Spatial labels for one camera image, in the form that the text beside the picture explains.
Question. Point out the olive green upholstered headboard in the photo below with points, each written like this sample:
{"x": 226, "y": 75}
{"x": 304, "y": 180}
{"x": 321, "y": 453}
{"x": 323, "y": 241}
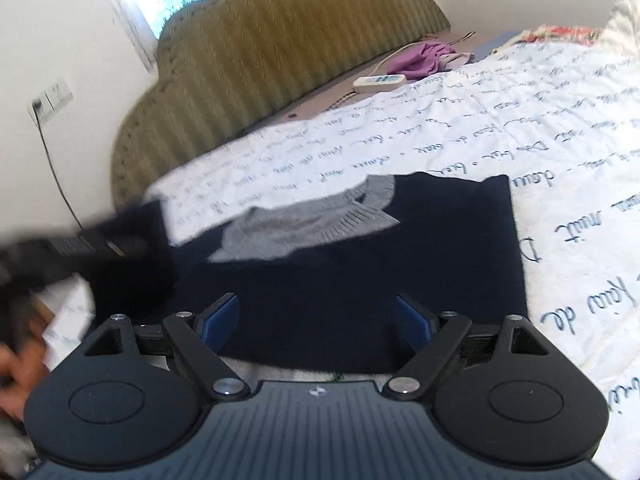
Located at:
{"x": 225, "y": 65}

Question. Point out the red floral cloth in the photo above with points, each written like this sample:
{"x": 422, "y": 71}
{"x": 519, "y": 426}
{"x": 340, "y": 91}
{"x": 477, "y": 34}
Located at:
{"x": 557, "y": 33}

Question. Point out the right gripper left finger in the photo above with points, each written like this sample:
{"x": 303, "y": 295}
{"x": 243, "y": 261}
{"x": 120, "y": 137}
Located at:
{"x": 194, "y": 342}

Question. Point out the navy and grey knit sweater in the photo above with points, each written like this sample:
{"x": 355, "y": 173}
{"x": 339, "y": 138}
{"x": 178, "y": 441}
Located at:
{"x": 317, "y": 281}

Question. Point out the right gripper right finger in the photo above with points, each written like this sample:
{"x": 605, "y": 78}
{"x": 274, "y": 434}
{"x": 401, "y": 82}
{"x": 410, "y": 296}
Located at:
{"x": 435, "y": 339}

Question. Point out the white bedspread with blue script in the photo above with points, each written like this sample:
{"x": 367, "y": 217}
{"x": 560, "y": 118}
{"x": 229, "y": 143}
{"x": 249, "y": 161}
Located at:
{"x": 549, "y": 394}

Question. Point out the purple cloth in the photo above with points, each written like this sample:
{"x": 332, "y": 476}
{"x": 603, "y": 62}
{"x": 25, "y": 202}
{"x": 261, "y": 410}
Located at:
{"x": 419, "y": 61}

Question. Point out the white wall socket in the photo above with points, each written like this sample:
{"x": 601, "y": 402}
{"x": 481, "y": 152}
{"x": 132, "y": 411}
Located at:
{"x": 49, "y": 102}

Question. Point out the person's left hand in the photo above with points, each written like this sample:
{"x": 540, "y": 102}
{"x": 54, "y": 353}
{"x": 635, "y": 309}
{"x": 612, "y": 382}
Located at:
{"x": 25, "y": 370}

